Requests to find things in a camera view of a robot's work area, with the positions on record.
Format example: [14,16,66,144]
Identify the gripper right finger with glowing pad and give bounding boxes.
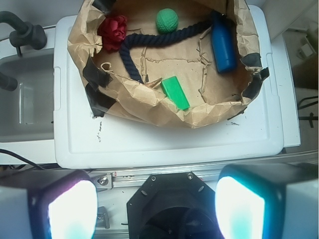
[215,163,319,239]

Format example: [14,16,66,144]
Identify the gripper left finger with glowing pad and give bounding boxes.
[0,169,98,239]

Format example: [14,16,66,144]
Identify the brown pointed shell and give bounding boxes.
[146,78,162,88]

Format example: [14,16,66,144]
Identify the white plastic bin lid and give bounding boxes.
[54,5,284,169]

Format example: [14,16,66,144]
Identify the clear plastic container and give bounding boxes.
[0,49,54,143]

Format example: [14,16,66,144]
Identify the green rectangular block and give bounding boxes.
[160,76,190,111]

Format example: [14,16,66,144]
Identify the crumpled brown paper bag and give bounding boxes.
[68,0,269,128]

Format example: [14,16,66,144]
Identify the blue bottle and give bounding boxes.
[211,11,237,73]

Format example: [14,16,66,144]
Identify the red fabric flower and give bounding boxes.
[97,15,127,52]

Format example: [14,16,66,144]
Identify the green textured ball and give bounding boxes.
[156,8,179,34]

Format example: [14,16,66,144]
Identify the black cable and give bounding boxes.
[0,148,58,170]

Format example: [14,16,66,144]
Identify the aluminium frame rail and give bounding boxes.
[85,149,319,191]

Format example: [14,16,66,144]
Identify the black octagonal mount plate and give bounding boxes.
[127,172,223,239]

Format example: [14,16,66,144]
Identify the dark navy rope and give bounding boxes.
[119,20,213,84]

